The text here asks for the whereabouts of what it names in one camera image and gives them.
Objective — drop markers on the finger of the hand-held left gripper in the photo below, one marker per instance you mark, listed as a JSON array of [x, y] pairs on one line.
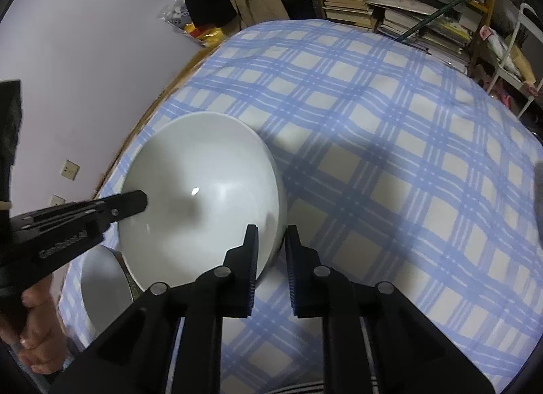
[[127, 205]]

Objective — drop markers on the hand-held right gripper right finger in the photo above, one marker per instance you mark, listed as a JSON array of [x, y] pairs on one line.
[[290, 275]]

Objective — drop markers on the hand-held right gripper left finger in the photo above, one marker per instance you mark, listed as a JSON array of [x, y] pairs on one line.
[[253, 266]]

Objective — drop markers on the large white bowl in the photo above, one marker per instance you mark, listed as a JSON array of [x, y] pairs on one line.
[[178, 190]]

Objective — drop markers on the small white bowl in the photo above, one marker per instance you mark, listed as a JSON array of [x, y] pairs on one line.
[[102, 288]]

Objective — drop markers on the person's left hand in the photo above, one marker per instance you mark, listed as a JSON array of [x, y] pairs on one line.
[[38, 334]]

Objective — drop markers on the dark cloth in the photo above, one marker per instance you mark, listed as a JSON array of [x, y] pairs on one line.
[[10, 143]]

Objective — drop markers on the blue checkered tablecloth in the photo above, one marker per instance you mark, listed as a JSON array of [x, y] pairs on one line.
[[382, 164]]

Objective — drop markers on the yellow bag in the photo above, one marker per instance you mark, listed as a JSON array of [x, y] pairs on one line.
[[208, 35]]

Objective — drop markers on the printed plastic bag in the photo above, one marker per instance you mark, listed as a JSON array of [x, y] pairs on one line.
[[178, 14]]

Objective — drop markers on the pink slippers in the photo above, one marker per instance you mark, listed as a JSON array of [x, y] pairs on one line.
[[505, 99]]

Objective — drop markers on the pile of magazines and papers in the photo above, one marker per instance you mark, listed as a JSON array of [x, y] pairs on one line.
[[424, 24]]

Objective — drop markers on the black rod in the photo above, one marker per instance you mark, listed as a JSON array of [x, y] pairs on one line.
[[445, 9]]

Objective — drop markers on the tan paper packet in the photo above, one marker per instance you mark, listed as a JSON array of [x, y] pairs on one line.
[[521, 65]]

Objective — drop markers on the white trolley cart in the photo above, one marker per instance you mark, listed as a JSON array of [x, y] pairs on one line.
[[514, 33]]

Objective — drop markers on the wall socket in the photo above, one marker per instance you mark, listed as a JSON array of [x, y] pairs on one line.
[[57, 201], [69, 170]]

